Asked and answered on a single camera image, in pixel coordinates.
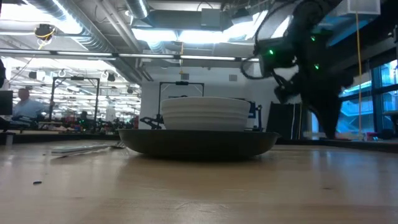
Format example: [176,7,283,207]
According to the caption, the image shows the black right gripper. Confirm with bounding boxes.
[298,72,356,139]

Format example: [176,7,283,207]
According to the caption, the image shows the stack of white bowls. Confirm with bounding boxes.
[160,96,252,132]

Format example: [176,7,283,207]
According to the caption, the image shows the dark round tray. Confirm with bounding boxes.
[117,128,281,160]

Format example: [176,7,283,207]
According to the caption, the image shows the black leaning panels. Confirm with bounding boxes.
[266,101,308,140]

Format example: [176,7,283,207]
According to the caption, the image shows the black monitor on stand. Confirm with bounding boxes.
[248,100,264,132]

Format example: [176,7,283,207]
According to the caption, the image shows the white ceiling box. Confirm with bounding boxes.
[341,0,381,16]

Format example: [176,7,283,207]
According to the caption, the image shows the long ceiling light strip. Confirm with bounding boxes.
[0,47,261,65]

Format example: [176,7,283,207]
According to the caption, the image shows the dark monitor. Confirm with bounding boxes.
[0,90,14,116]

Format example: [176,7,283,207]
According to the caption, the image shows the yellow hanging cable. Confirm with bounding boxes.
[354,11,364,141]

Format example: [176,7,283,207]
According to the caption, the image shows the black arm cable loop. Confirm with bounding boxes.
[240,57,262,81]

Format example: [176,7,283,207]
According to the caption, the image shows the black metal frame rig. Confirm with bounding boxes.
[157,81,205,121]
[49,76,101,123]

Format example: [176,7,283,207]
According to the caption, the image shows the round silver air duct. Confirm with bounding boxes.
[125,0,149,19]

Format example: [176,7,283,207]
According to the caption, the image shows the black ceiling cable reel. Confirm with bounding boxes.
[34,23,57,42]

